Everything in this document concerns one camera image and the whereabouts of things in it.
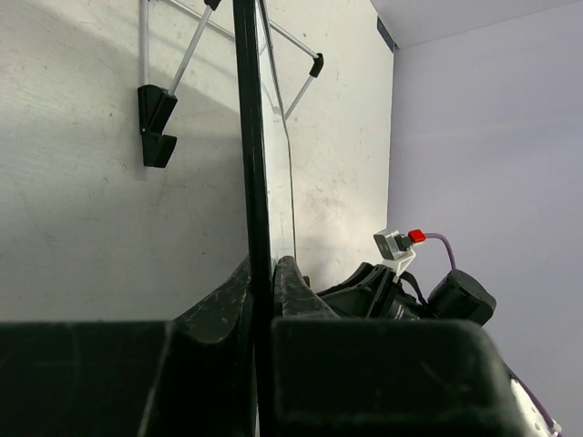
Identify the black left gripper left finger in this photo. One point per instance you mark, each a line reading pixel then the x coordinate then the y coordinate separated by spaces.
pixel 191 376

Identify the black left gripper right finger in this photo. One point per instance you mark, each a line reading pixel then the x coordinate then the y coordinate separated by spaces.
pixel 350 376

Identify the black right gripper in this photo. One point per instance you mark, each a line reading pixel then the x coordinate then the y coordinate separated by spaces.
pixel 370 292

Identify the black framed whiteboard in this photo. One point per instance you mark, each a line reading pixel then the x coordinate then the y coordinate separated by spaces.
pixel 268 184

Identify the blue table label right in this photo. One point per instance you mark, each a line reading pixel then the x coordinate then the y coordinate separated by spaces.
pixel 385 35

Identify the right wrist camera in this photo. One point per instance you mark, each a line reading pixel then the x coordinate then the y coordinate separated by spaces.
pixel 396 249

